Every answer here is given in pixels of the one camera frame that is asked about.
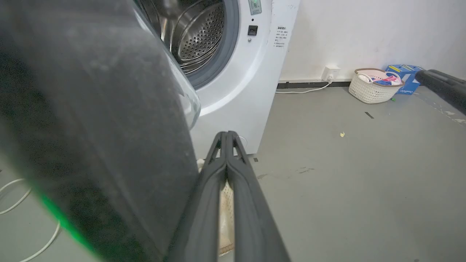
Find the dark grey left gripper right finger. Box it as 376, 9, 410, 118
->
227, 131, 291, 262

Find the black skirting board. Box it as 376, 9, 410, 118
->
277, 81, 352, 89

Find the beige woven basket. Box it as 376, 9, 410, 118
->
197, 158, 236, 256

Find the blue cardboard box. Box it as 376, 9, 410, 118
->
385, 64, 425, 95

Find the black text label sticker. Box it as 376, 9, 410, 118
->
275, 26, 288, 48

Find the white woven laundry basket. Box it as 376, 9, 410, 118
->
348, 68, 405, 104

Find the white washer power cable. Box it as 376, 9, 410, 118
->
275, 78, 333, 94

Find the pile of colourful clothes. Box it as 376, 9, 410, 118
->
358, 71, 402, 86

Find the white cable on floor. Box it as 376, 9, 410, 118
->
0, 178, 61, 262

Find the dark washing machine door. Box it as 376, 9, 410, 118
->
0, 0, 202, 262

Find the white front-load washing machine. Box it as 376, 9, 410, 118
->
134, 0, 301, 161

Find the black rounded robot bar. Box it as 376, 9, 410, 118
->
415, 69, 466, 116

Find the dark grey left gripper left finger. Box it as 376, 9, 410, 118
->
166, 131, 228, 262

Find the white wall power socket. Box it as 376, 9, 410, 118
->
321, 66, 341, 82

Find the perforated steel washer drum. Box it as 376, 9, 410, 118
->
138, 0, 226, 75

